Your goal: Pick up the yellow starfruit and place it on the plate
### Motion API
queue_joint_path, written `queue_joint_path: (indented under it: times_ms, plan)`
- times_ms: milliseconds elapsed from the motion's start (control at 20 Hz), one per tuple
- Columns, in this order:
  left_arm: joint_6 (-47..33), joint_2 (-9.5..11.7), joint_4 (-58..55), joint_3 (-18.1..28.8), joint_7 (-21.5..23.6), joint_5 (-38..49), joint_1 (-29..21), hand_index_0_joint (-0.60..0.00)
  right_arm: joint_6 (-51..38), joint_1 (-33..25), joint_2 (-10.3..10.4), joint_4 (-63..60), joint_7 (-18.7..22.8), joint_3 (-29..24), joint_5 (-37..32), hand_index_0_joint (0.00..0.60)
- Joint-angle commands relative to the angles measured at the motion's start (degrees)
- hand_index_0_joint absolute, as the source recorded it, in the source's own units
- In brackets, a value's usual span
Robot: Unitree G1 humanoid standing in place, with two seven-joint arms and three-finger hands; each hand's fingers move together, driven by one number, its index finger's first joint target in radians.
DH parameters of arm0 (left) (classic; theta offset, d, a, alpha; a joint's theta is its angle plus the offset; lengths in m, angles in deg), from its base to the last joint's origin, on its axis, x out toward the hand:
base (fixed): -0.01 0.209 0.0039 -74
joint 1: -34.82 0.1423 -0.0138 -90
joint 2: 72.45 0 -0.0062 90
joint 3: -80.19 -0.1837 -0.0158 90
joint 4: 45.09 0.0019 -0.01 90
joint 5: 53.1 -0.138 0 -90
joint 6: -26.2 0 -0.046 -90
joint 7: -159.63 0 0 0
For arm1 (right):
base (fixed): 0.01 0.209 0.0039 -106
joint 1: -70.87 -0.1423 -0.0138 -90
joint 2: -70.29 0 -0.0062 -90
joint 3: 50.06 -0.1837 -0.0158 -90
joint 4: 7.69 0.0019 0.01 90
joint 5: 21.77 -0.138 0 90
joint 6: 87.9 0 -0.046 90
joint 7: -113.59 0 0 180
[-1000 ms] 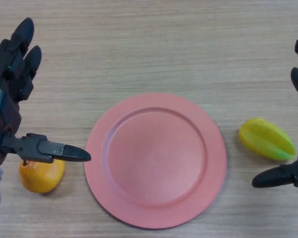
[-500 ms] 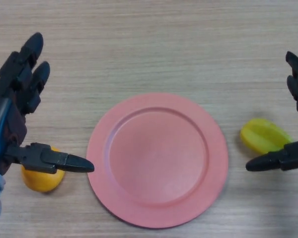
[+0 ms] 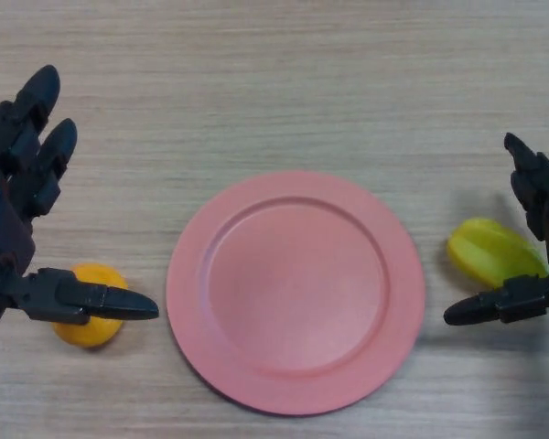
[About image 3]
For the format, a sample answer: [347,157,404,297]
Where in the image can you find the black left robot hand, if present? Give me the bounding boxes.
[0,64,160,334]

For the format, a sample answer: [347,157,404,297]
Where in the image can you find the orange yellow pear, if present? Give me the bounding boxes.
[49,263,129,349]

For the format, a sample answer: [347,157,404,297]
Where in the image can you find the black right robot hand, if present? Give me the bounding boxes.
[443,132,549,327]

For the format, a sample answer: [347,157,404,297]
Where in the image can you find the yellow green starfruit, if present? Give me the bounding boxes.
[447,218,549,291]

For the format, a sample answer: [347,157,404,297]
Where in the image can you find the pink round plate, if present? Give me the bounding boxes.
[166,171,426,404]

